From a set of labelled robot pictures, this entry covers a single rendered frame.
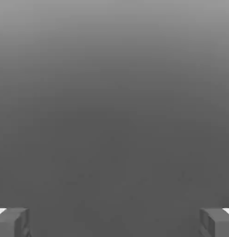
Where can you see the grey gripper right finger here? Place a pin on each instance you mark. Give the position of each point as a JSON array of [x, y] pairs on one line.
[[218, 222]]

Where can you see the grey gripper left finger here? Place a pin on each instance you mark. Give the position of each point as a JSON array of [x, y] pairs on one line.
[[10, 222]]

